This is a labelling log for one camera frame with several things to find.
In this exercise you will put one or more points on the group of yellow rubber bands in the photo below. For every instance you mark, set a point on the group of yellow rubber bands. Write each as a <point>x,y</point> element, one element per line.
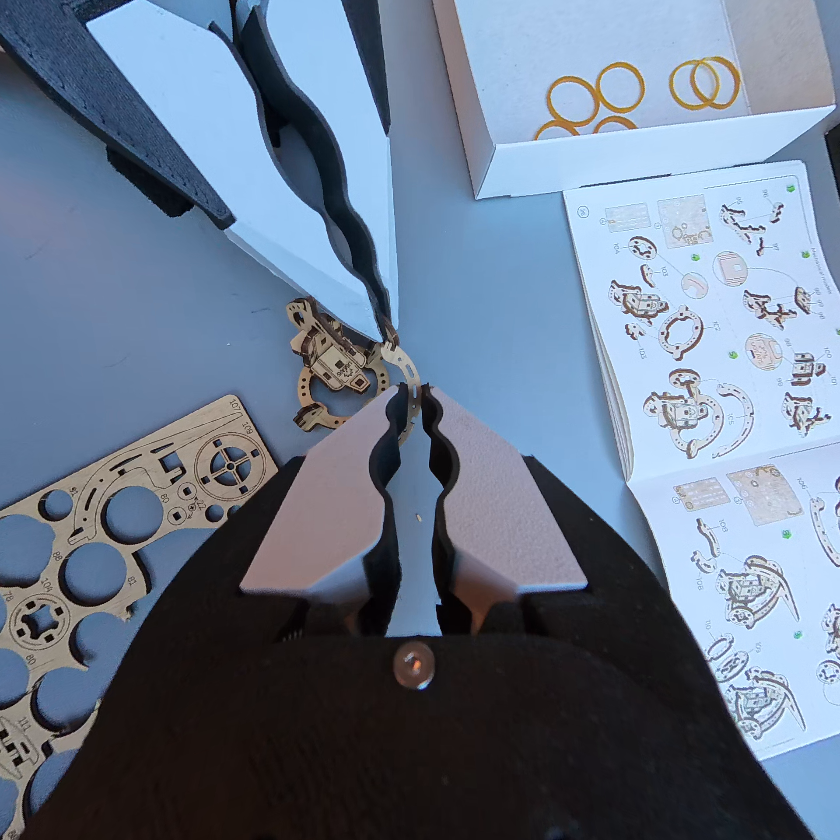
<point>597,94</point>

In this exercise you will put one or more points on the plywood parts sheet with cutouts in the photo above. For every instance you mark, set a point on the plywood parts sheet with cutouts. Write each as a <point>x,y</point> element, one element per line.
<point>197,433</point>

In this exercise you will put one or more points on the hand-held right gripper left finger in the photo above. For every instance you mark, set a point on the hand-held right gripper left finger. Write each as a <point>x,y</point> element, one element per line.
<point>315,525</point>

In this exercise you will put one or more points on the white cardboard box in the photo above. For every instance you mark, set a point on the white cardboard box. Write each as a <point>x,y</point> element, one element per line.
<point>499,65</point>

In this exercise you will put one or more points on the wooden robot figure model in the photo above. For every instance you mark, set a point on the wooden robot figure model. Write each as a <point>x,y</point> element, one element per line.
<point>328,358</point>

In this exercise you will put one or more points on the white instruction booklet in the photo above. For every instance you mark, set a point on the white instruction booklet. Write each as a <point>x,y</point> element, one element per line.
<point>709,420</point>

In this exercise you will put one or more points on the curved wooden arc part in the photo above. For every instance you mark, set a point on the curved wooden arc part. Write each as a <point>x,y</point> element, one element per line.
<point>413,380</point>

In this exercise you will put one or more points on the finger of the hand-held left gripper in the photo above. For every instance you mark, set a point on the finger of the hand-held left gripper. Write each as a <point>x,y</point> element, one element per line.
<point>197,131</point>
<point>354,98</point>

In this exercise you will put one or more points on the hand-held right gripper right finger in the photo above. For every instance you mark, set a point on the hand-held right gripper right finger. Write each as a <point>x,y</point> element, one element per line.
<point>505,525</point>

